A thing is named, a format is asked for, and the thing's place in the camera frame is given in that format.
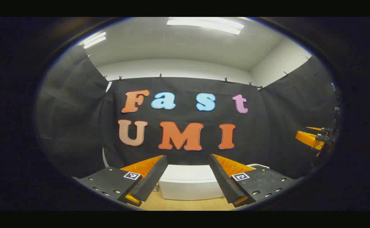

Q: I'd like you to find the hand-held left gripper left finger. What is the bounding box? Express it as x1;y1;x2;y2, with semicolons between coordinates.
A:
73;155;168;208

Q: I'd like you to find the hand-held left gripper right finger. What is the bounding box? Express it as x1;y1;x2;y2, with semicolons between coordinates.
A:
209;154;299;208

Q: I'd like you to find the white microwave oven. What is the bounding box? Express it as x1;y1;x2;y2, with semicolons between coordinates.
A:
158;164;226;201

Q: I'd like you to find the small ceiling light panel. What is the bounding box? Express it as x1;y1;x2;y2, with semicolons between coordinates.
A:
83;31;107;49

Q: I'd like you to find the long ceiling light panel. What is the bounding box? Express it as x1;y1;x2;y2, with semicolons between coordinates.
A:
166;17;245;35

